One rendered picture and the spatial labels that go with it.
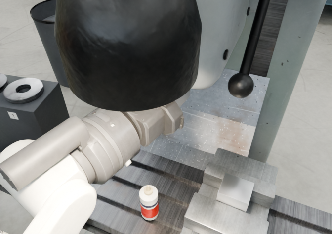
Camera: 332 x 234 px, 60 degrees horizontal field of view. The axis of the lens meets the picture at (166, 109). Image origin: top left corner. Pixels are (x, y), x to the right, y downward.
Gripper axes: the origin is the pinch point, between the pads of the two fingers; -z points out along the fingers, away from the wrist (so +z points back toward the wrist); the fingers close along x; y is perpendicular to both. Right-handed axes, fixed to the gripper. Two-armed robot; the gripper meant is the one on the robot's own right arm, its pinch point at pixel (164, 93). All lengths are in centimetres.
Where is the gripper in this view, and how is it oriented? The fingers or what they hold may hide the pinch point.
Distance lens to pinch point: 48.5
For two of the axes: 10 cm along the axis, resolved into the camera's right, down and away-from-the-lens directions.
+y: -0.1, 7.5, 6.6
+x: -7.9, -4.1, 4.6
